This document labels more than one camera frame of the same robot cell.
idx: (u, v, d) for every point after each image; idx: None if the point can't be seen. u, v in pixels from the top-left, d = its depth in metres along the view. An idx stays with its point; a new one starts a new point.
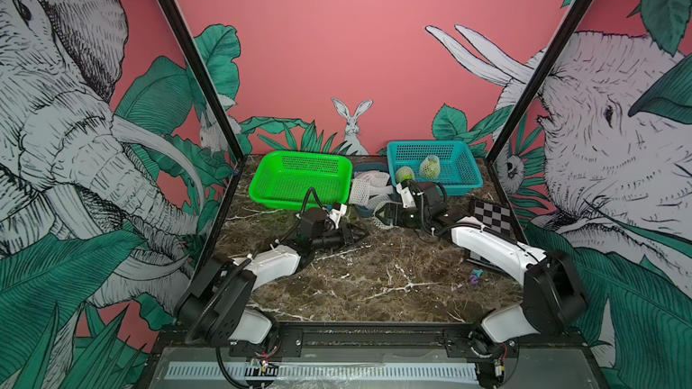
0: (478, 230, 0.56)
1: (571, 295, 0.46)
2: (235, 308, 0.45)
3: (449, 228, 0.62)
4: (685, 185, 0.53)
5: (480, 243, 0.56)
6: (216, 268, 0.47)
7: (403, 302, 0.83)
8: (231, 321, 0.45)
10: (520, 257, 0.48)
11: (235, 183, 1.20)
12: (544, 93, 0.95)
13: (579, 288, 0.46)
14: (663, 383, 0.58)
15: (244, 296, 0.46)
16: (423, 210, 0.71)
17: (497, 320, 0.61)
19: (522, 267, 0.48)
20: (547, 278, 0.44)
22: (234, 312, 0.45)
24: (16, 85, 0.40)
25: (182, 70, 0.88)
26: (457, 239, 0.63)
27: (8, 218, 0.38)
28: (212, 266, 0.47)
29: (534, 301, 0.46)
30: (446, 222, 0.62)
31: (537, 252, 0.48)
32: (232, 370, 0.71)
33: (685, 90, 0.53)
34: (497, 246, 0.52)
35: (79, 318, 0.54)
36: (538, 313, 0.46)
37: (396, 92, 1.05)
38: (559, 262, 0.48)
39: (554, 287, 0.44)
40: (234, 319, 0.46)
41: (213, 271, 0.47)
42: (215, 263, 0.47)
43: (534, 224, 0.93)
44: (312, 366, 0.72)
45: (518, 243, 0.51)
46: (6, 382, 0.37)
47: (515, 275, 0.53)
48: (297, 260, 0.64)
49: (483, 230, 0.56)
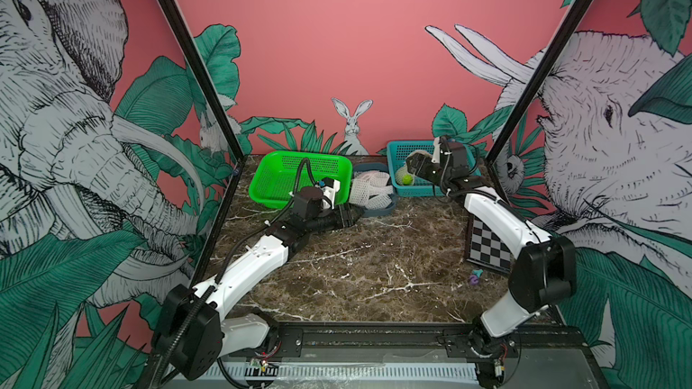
0: (490, 201, 0.57)
1: (559, 278, 0.48)
2: (209, 339, 0.42)
3: (462, 192, 0.63)
4: (685, 185, 0.53)
5: (489, 214, 0.57)
6: (177, 303, 0.41)
7: (403, 302, 0.83)
8: (210, 348, 0.43)
10: (523, 234, 0.49)
11: (235, 183, 1.20)
12: (544, 93, 0.95)
13: (570, 275, 0.47)
14: (663, 383, 0.58)
15: (213, 330, 0.42)
16: (446, 170, 0.71)
17: (493, 312, 0.63)
19: (521, 243, 0.49)
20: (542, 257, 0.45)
22: (208, 343, 0.42)
24: (16, 85, 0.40)
25: (182, 70, 0.88)
26: (468, 205, 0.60)
27: (8, 218, 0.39)
28: (170, 302, 0.42)
29: (521, 274, 0.48)
30: (463, 186, 0.62)
31: (541, 232, 0.49)
32: (232, 370, 0.71)
33: (686, 89, 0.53)
34: (504, 218, 0.53)
35: (79, 318, 0.54)
36: (520, 286, 0.49)
37: (396, 92, 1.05)
38: (561, 248, 0.48)
39: (545, 266, 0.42)
40: (212, 348, 0.44)
41: (172, 309, 0.42)
42: (173, 299, 0.42)
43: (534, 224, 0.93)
44: (312, 366, 0.72)
45: (526, 220, 0.52)
46: (6, 382, 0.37)
47: (514, 250, 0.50)
48: (286, 251, 0.56)
49: (496, 202, 0.56)
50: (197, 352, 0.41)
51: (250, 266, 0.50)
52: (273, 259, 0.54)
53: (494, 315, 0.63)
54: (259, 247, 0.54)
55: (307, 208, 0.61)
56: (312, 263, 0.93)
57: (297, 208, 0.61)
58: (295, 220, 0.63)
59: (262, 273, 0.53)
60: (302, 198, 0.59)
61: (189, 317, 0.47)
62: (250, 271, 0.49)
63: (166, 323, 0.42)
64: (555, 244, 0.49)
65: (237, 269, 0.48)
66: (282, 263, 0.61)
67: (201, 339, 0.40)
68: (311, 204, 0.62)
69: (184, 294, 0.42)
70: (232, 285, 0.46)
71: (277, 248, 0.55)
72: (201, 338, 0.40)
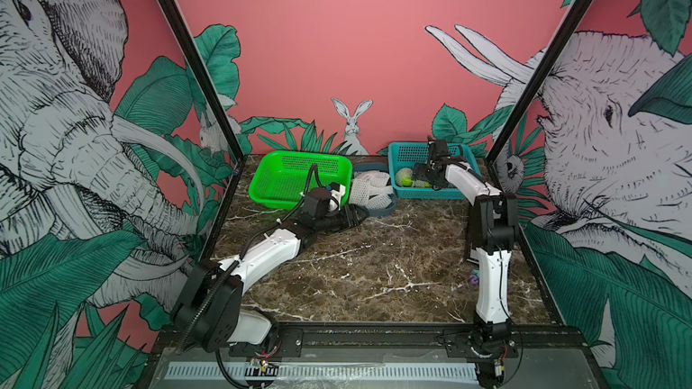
0: (462, 169, 0.72)
1: (506, 225, 0.61)
2: (230, 312, 0.44)
3: (443, 163, 0.79)
4: (685, 185, 0.53)
5: (458, 178, 0.74)
6: (203, 275, 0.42)
7: (403, 302, 0.83)
8: (227, 323, 0.45)
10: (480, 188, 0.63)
11: (235, 183, 1.20)
12: (544, 93, 0.95)
13: (514, 221, 0.61)
14: (663, 383, 0.58)
15: (233, 301, 0.44)
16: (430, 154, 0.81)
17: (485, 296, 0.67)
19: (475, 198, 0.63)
20: (490, 204, 0.60)
22: (228, 317, 0.44)
24: (16, 85, 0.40)
25: (182, 70, 0.88)
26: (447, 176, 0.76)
27: (8, 218, 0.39)
28: (197, 273, 0.45)
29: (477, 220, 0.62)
30: (443, 160, 0.79)
31: (495, 188, 0.63)
32: (232, 370, 0.71)
33: (686, 89, 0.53)
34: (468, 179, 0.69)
35: (79, 318, 0.54)
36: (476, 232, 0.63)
37: (396, 91, 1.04)
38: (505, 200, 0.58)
39: (490, 212, 0.60)
40: (229, 321, 0.45)
41: (198, 280, 0.44)
42: (201, 271, 0.45)
43: (534, 224, 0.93)
44: (312, 366, 0.72)
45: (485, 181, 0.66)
46: (6, 382, 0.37)
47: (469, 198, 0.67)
48: (295, 245, 0.60)
49: (466, 170, 0.71)
50: (219, 322, 0.43)
51: (268, 251, 0.53)
52: (286, 248, 0.58)
53: (481, 296, 0.68)
54: (276, 236, 0.58)
55: (316, 208, 0.66)
56: (312, 263, 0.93)
57: (307, 207, 0.66)
58: (305, 217, 0.67)
59: (277, 258, 0.56)
60: (312, 198, 0.64)
61: (215, 287, 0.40)
62: (268, 254, 0.53)
63: (190, 294, 0.44)
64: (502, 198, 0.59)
65: (257, 251, 0.52)
66: (291, 257, 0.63)
67: (223, 312, 0.42)
68: (319, 204, 0.66)
69: (209, 267, 0.45)
70: (253, 264, 0.49)
71: (292, 239, 0.59)
72: (223, 310, 0.42)
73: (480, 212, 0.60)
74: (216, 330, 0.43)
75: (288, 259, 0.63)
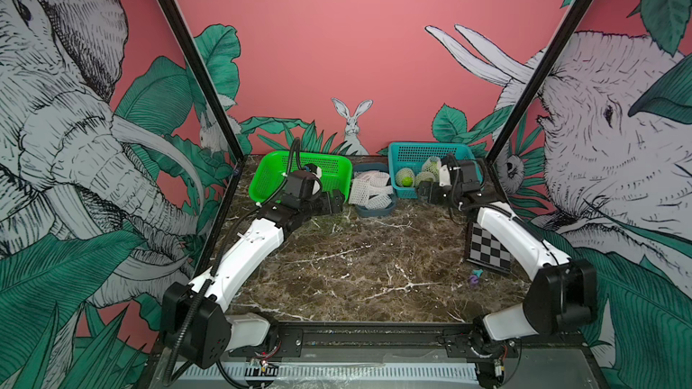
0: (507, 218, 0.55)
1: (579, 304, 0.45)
2: (216, 330, 0.42)
3: (476, 207, 0.61)
4: (685, 185, 0.53)
5: (505, 232, 0.54)
6: (176, 300, 0.41)
7: (403, 302, 0.83)
8: (219, 339, 0.44)
10: (541, 255, 0.46)
11: (235, 183, 1.20)
12: (544, 93, 0.95)
13: (591, 301, 0.45)
14: (663, 384, 0.58)
15: (216, 318, 0.41)
16: (456, 185, 0.71)
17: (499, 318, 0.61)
19: (538, 265, 0.46)
20: (561, 280, 0.43)
22: (215, 333, 0.42)
24: (16, 85, 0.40)
25: (182, 70, 0.88)
26: (481, 220, 0.61)
27: (8, 218, 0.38)
28: (169, 300, 0.41)
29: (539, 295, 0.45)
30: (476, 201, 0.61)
31: (559, 255, 0.46)
32: (232, 370, 0.71)
33: (685, 90, 0.53)
34: (521, 238, 0.50)
35: (79, 318, 0.54)
36: (537, 311, 0.46)
37: (396, 92, 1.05)
38: (581, 271, 0.46)
39: (563, 290, 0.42)
40: (221, 337, 0.44)
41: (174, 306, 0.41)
42: (172, 296, 0.41)
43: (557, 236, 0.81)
44: (312, 366, 0.72)
45: (543, 241, 0.49)
46: (6, 382, 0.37)
47: (529, 267, 0.49)
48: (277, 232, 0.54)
49: (510, 219, 0.54)
50: (205, 343, 0.40)
51: (243, 255, 0.48)
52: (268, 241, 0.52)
53: (498, 317, 0.62)
54: (252, 231, 0.52)
55: (302, 189, 0.62)
56: (312, 263, 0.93)
57: (292, 189, 0.61)
58: (289, 199, 0.62)
59: (259, 256, 0.51)
60: (295, 178, 0.59)
61: (191, 310, 0.46)
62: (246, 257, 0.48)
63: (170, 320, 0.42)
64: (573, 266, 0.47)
65: (232, 258, 0.47)
66: (279, 242, 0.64)
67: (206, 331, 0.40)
68: (305, 185, 0.62)
69: (182, 292, 0.42)
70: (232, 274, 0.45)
71: (270, 231, 0.53)
72: (206, 329, 0.39)
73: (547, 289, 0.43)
74: (205, 351, 0.41)
75: (276, 248, 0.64)
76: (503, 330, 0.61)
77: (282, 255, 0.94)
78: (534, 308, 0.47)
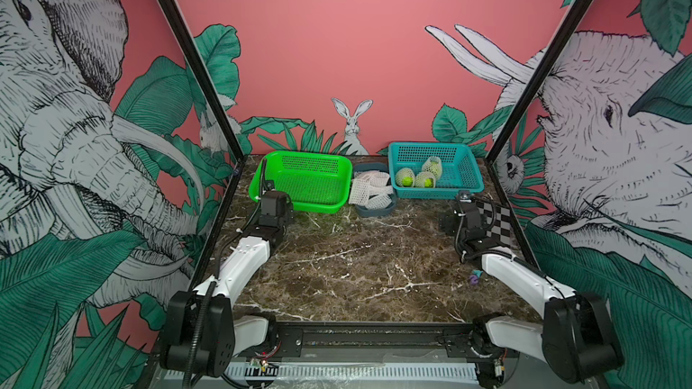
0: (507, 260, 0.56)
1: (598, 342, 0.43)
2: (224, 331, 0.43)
3: (477, 254, 0.64)
4: (685, 185, 0.53)
5: (510, 275, 0.55)
6: (182, 307, 0.42)
7: (403, 302, 0.83)
8: (227, 343, 0.44)
10: (545, 290, 0.47)
11: (235, 183, 1.20)
12: (544, 93, 0.95)
13: (611, 338, 0.43)
14: (663, 384, 0.58)
15: (225, 320, 0.42)
16: (461, 230, 0.71)
17: (505, 327, 0.60)
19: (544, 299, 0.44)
20: (570, 315, 0.42)
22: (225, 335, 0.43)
24: (16, 85, 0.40)
25: (182, 70, 0.88)
26: (486, 267, 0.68)
27: (8, 218, 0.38)
28: (174, 308, 0.42)
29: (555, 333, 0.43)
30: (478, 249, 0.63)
31: (564, 288, 0.46)
32: (232, 370, 0.71)
33: (686, 90, 0.53)
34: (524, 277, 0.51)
35: (79, 318, 0.54)
36: (558, 356, 0.44)
37: (396, 91, 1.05)
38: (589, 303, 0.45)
39: (574, 326, 0.42)
40: (228, 341, 0.44)
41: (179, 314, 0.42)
42: (177, 303, 0.42)
43: (557, 235, 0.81)
44: (312, 366, 0.72)
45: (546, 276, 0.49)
46: (6, 382, 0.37)
47: (539, 307, 0.48)
48: (264, 248, 0.59)
49: (510, 262, 0.55)
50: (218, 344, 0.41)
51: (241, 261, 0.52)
52: (259, 253, 0.57)
53: (502, 325, 0.61)
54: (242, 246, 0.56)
55: (275, 206, 0.66)
56: (312, 263, 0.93)
57: (267, 209, 0.66)
58: (268, 219, 0.67)
59: (253, 266, 0.55)
60: (269, 198, 0.65)
61: (202, 312, 0.45)
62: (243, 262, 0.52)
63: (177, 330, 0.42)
64: (582, 300, 0.46)
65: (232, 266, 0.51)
66: (265, 259, 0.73)
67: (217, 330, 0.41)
68: (277, 203, 0.68)
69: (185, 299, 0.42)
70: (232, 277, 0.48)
71: (260, 243, 0.58)
72: (217, 330, 0.41)
73: (559, 326, 0.42)
74: (218, 353, 0.41)
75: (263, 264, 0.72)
76: (504, 340, 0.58)
77: (282, 255, 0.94)
78: (553, 354, 0.45)
